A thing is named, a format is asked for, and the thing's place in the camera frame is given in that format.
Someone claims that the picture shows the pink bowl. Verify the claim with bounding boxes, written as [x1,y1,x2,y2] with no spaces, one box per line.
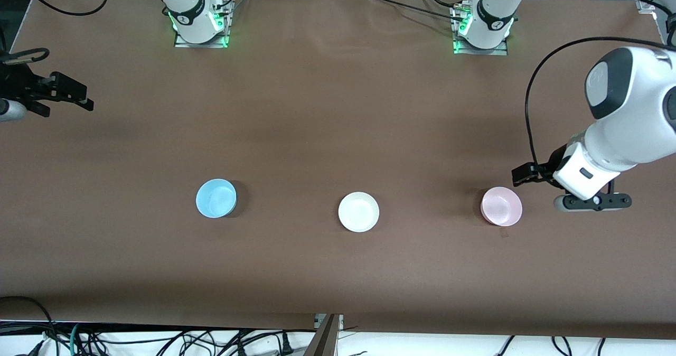
[480,186,523,227]

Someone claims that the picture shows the light blue bowl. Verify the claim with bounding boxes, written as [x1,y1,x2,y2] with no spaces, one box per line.
[195,179,238,219]

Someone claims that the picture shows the white bowl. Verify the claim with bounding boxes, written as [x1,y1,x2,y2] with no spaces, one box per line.
[338,192,380,233]

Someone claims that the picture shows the brown table cover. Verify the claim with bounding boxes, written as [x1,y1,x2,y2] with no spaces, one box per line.
[0,0,676,341]

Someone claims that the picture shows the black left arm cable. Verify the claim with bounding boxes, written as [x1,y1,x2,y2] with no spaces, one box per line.
[524,38,667,167]

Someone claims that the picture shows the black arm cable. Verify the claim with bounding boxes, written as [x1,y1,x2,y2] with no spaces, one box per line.
[0,0,109,65]
[524,38,667,167]

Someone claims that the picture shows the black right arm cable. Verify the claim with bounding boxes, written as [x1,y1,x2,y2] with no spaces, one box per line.
[0,0,109,65]

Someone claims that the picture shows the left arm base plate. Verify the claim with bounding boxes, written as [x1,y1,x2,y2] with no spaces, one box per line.
[453,5,509,55]

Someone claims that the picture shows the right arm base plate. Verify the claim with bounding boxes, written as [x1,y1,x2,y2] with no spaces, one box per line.
[174,0,233,49]

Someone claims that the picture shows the thick black floor cable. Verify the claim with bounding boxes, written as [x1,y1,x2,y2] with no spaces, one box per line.
[0,296,58,356]

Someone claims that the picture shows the aluminium profile post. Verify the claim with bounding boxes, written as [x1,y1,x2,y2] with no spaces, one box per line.
[304,314,344,356]

